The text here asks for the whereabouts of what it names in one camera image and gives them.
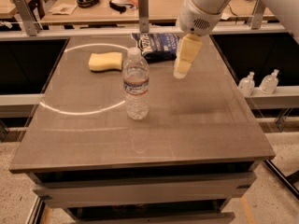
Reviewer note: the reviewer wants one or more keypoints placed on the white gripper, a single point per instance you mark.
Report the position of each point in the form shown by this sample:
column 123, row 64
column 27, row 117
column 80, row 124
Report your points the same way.
column 195, row 20

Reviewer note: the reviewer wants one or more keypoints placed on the yellow sponge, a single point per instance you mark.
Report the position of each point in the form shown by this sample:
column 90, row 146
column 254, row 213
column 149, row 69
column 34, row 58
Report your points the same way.
column 99, row 62

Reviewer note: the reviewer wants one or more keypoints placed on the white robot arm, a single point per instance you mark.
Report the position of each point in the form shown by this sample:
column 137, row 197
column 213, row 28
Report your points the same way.
column 259, row 53

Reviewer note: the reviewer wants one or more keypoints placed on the dark blue chip bag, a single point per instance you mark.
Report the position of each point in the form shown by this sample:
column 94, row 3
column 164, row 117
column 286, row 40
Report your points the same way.
column 157, row 47

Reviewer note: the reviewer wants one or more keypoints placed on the clear plastic water bottle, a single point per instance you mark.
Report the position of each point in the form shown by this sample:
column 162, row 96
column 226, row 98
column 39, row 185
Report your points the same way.
column 136, row 79

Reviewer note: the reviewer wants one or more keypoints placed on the small sanitizer bottle left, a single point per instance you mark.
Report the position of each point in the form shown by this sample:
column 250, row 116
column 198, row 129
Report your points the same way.
column 247, row 84

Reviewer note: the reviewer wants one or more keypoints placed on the small sanitizer bottle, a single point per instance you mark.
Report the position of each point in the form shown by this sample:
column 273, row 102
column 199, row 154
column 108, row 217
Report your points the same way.
column 269, row 83
column 247, row 84

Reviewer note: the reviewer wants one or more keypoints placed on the small sanitizer bottle right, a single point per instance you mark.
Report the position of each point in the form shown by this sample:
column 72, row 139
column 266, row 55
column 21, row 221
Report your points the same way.
column 269, row 83

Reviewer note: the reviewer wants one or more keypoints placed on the paper card on desk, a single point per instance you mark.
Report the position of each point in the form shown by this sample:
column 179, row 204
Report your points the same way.
column 63, row 9

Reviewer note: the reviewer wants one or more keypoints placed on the middle metal bracket post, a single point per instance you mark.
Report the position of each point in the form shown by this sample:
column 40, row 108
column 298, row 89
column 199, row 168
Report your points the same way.
column 143, row 14

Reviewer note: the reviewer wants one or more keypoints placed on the metal bracket post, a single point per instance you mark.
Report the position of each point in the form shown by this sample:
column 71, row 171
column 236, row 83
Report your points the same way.
column 29, row 21
column 143, row 14
column 255, row 21

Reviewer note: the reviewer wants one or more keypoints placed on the right metal bracket post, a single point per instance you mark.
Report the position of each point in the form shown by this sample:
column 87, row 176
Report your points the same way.
column 255, row 21

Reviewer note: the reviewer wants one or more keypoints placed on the left metal bracket post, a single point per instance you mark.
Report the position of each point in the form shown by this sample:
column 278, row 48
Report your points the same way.
column 29, row 21

